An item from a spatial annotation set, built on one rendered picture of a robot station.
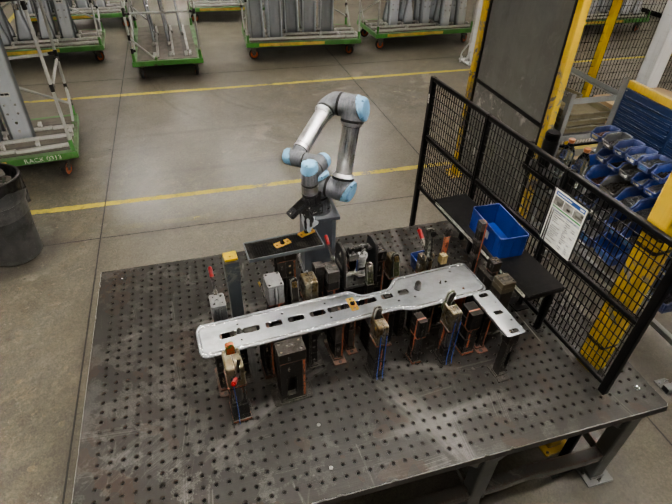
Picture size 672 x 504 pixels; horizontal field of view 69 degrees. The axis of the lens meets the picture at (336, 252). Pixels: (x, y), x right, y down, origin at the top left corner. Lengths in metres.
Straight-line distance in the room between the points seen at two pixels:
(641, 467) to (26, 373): 3.73
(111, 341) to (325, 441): 1.20
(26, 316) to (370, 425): 2.76
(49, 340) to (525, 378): 3.03
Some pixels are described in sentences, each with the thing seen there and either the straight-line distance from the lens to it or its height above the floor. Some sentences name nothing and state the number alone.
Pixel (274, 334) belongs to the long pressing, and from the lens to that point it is 2.19.
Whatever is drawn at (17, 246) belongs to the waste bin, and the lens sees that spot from 4.59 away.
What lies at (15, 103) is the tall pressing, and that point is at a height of 0.67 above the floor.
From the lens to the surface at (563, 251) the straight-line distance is 2.59.
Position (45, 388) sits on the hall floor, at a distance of 3.66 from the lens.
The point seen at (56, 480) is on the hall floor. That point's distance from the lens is 3.25.
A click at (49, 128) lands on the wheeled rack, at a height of 0.30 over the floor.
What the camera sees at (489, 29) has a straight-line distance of 4.88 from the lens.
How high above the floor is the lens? 2.62
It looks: 39 degrees down
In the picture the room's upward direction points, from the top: 2 degrees clockwise
